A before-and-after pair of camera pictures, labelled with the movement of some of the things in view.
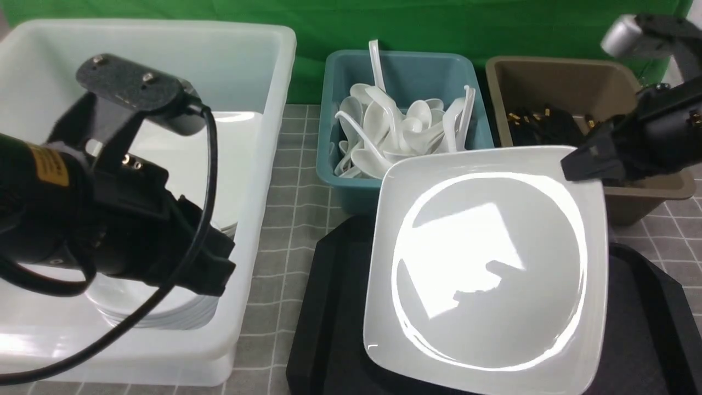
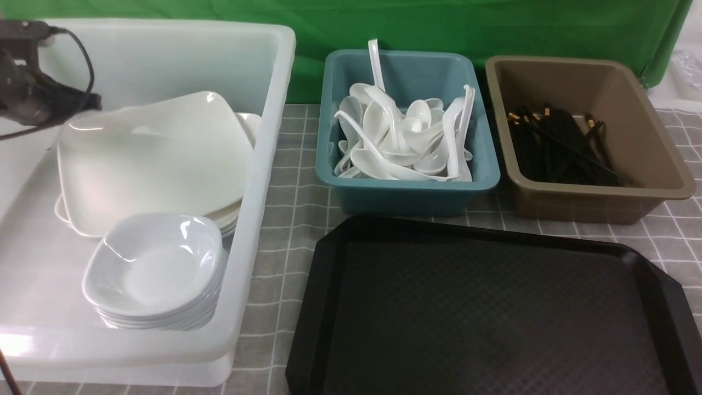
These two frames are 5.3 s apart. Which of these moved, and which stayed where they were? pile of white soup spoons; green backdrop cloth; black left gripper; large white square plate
Moved: black left gripper; large white square plate
Stayed: green backdrop cloth; pile of white soup spoons
